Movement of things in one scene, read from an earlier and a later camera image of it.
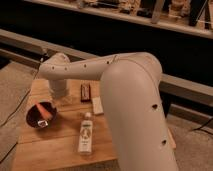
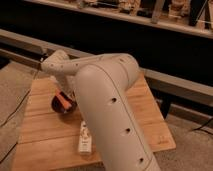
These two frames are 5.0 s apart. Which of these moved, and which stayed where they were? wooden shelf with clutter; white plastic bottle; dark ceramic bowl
Moved: dark ceramic bowl
Stayed: white plastic bottle; wooden shelf with clutter
